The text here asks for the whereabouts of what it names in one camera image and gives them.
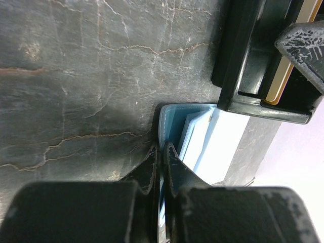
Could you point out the teal leather card holder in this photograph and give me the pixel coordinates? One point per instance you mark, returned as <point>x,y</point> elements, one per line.
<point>204,137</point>

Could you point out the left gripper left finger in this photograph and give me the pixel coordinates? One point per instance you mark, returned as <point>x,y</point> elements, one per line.
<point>94,211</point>

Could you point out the black plastic tray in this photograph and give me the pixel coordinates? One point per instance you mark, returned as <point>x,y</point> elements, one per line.
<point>247,60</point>

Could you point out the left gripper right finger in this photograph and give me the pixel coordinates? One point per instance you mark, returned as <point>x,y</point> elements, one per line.
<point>198,212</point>

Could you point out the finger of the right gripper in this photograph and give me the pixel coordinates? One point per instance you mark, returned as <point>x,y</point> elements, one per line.
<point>302,44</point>

